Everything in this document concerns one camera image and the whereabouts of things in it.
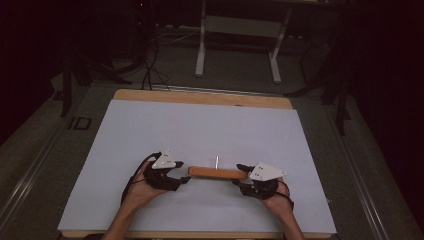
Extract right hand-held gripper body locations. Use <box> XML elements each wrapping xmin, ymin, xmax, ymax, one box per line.
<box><xmin>239</xmin><ymin>162</ymin><xmax>288</xmax><ymax>200</ymax></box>

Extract black rectangular floor bracket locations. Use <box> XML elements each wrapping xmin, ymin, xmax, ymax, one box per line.
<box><xmin>67</xmin><ymin>116</ymin><xmax>93</xmax><ymax>131</ymax></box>

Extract person's right hand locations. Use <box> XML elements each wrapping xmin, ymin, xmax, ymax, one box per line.
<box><xmin>261</xmin><ymin>182</ymin><xmax>294</xmax><ymax>218</ymax></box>

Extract black metal stand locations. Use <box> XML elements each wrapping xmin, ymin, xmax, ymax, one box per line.
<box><xmin>59</xmin><ymin>43</ymin><xmax>133</xmax><ymax>118</ymax></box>
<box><xmin>285</xmin><ymin>19</ymin><xmax>354</xmax><ymax>136</ymax></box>

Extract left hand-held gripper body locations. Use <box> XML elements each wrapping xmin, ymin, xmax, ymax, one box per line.
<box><xmin>143</xmin><ymin>148</ymin><xmax>183</xmax><ymax>192</ymax></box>

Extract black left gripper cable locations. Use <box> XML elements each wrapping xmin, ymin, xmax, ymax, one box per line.
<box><xmin>120</xmin><ymin>151</ymin><xmax>163</xmax><ymax>205</ymax></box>

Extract wooden table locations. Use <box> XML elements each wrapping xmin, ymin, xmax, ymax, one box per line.
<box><xmin>60</xmin><ymin>88</ymin><xmax>338</xmax><ymax>240</ymax></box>

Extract white metal table frame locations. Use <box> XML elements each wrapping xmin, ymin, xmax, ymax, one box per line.
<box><xmin>194</xmin><ymin>0</ymin><xmax>294</xmax><ymax>85</ymax></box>

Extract aluminium floor rail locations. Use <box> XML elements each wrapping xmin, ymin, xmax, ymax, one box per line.
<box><xmin>0</xmin><ymin>124</ymin><xmax>68</xmax><ymax>228</ymax></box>
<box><xmin>324</xmin><ymin>106</ymin><xmax>393</xmax><ymax>240</ymax></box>

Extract person's left hand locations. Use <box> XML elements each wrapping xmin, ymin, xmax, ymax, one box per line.
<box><xmin>126</xmin><ymin>162</ymin><xmax>168</xmax><ymax>210</ymax></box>

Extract black floor cables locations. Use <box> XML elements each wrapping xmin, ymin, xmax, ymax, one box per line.
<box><xmin>141</xmin><ymin>33</ymin><xmax>172</xmax><ymax>92</ymax></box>

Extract white table mat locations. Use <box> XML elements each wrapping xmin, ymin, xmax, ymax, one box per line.
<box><xmin>57</xmin><ymin>99</ymin><xmax>338</xmax><ymax>235</ymax></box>

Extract wooden rolling stick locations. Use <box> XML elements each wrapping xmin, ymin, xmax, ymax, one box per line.
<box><xmin>187</xmin><ymin>165</ymin><xmax>250</xmax><ymax>181</ymax></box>

